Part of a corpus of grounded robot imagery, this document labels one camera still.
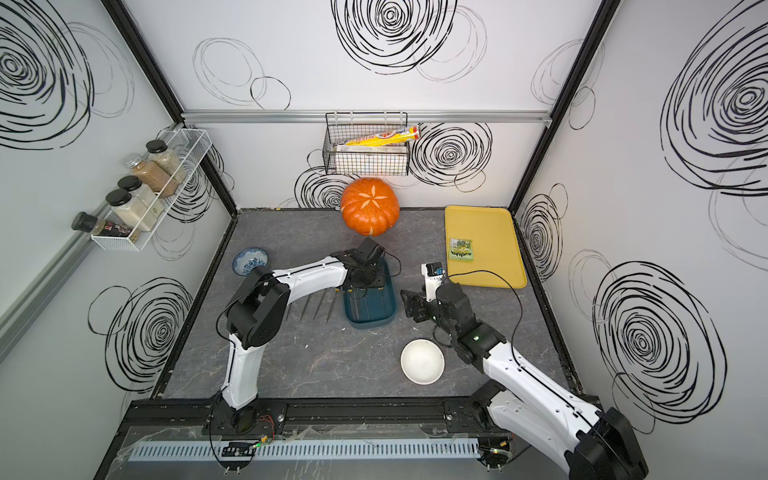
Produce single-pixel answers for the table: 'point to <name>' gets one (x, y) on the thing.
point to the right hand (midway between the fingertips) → (413, 291)
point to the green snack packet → (461, 249)
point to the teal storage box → (370, 307)
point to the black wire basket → (391, 159)
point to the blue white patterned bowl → (246, 260)
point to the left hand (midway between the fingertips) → (382, 280)
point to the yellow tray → (483, 237)
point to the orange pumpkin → (370, 206)
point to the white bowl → (422, 361)
